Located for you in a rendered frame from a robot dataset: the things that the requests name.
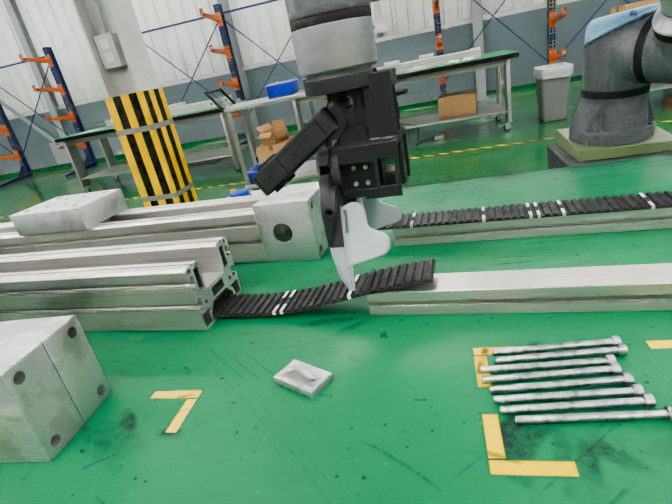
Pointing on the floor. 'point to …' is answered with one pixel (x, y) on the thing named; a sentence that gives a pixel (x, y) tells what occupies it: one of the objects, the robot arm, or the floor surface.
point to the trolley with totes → (281, 91)
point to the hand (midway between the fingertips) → (353, 263)
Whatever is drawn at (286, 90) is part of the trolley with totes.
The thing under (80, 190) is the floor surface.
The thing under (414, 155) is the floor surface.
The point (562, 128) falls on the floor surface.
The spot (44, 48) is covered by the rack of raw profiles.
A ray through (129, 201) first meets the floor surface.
